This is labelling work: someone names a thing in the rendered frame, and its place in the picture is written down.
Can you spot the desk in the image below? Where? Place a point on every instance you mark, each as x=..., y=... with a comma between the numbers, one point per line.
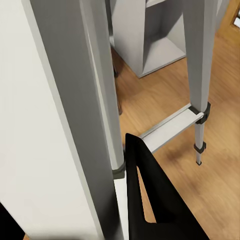
x=147, y=34

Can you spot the taboret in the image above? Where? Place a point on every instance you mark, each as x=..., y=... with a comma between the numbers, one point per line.
x=116, y=76

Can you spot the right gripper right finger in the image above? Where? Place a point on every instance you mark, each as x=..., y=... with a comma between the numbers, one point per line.
x=174, y=219

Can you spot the camera tripod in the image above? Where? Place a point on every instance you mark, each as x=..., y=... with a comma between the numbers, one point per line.
x=62, y=159

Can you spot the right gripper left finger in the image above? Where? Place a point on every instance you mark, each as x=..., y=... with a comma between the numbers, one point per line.
x=9, y=228

